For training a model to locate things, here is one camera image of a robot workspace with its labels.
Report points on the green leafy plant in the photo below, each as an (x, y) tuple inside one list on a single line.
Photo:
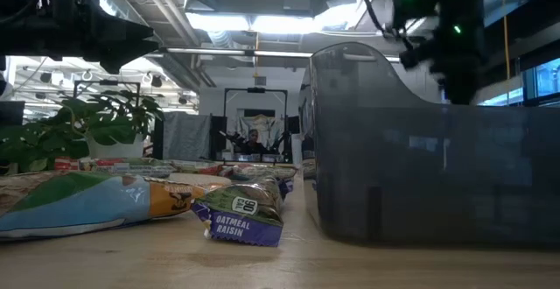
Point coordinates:
[(109, 131)]

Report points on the black monitor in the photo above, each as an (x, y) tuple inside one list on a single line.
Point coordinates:
[(11, 114)]

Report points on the person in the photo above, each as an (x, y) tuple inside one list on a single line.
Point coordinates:
[(254, 142)]

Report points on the background black robot arm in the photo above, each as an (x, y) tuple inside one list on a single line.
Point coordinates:
[(232, 140), (280, 141)]

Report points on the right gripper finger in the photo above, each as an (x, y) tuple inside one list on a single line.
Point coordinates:
[(417, 58), (459, 85)]

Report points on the black background rig frame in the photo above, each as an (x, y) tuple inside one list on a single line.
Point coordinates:
[(256, 90)]

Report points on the long ceiling light strip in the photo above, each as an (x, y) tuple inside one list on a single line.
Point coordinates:
[(210, 51)]

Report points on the dark grey plastic bin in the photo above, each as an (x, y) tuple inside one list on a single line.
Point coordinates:
[(437, 171)]

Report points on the purple oatmeal raisin granola bar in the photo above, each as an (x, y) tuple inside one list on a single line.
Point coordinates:
[(245, 212), (286, 187)]

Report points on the grey hanging cloth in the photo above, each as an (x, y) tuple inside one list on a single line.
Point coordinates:
[(186, 136)]

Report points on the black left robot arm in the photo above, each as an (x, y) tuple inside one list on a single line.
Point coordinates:
[(26, 26)]

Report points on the white plant pot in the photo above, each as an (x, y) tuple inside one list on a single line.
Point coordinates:
[(118, 151)]

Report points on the pale backdrop sheet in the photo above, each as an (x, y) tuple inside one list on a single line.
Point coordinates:
[(269, 124)]

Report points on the red green Chewy granola bar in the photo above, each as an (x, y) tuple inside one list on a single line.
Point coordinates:
[(197, 166), (122, 166), (262, 171)]

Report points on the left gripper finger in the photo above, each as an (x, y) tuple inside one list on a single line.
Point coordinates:
[(111, 65), (127, 41)]

